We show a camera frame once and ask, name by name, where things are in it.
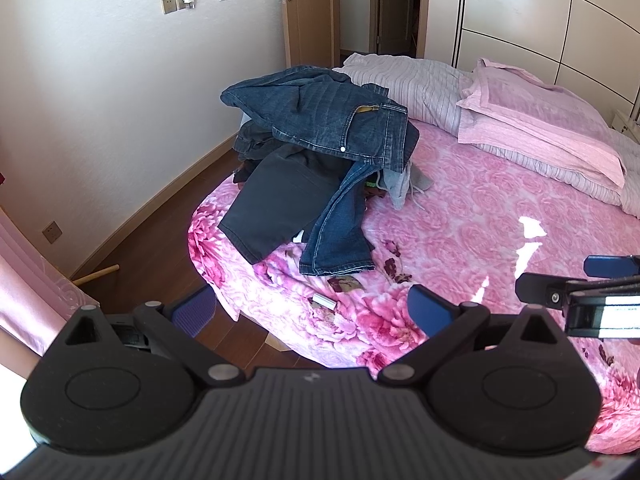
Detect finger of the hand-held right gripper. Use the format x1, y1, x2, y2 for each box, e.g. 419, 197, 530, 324
515, 272, 587, 306
584, 255, 640, 277

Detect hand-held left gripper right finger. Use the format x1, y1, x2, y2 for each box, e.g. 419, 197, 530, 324
377, 284, 576, 386

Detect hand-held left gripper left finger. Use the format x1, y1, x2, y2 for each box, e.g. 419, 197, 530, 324
42, 287, 246, 387

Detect blue denim jeans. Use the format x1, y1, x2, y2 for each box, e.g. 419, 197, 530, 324
221, 66, 421, 277

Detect cardboard piece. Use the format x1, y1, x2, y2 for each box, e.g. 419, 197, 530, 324
262, 330, 293, 353

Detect pink floral blanket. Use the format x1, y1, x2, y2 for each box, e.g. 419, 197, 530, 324
187, 120, 640, 456

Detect wooden stick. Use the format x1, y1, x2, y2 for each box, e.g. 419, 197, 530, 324
72, 264, 121, 287

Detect dark grey pants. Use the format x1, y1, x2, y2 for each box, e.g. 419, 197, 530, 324
218, 147, 351, 264

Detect pink curtain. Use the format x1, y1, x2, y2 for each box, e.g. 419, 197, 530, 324
0, 207, 101, 356

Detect pink towel blanket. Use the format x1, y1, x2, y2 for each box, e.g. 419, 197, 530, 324
456, 57, 627, 188

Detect dark denim pants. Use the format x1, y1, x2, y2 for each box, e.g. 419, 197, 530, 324
232, 120, 301, 186

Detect lilac striped quilt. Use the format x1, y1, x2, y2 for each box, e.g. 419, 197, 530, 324
332, 52, 640, 216

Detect wooden door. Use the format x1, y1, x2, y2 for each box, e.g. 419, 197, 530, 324
279, 0, 335, 68

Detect light grey drawstring garment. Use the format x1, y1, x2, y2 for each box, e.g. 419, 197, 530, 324
377, 160, 433, 211

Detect wooden door frame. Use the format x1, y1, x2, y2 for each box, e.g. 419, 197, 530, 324
370, 0, 432, 59

